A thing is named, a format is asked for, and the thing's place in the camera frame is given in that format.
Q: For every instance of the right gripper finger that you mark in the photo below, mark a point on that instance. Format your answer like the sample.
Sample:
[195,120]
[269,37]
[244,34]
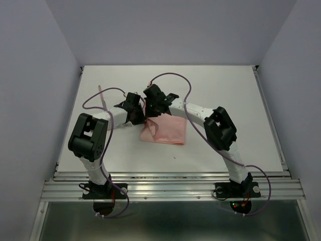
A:
[163,113]
[149,109]

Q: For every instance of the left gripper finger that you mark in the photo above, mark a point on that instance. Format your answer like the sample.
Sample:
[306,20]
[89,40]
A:
[139,117]
[131,117]

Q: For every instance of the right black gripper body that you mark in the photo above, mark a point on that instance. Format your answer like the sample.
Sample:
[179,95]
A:
[145,99]

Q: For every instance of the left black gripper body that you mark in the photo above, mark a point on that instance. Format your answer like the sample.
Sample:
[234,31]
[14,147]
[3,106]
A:
[136,108]

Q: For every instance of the pink cloth napkin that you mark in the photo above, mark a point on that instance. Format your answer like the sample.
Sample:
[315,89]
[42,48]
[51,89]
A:
[164,129]

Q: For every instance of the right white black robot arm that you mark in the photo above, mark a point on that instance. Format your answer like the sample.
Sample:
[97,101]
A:
[214,125]

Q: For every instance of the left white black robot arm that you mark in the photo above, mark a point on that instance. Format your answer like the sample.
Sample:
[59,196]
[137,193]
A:
[87,141]

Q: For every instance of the pink handled fork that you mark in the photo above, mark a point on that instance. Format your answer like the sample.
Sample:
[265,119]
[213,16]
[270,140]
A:
[120,126]

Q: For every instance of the pink handled knife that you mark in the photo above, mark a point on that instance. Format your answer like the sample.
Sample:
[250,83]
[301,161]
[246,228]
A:
[104,106]

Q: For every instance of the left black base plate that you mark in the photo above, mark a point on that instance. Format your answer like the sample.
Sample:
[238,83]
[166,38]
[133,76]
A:
[93,191]

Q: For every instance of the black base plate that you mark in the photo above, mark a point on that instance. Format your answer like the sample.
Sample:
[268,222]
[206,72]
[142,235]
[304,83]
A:
[225,190]
[93,191]

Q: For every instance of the aluminium rail frame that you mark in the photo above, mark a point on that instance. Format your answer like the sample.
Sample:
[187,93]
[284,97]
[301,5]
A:
[171,187]

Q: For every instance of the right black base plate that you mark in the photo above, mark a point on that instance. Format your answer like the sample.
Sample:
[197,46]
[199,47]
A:
[225,190]

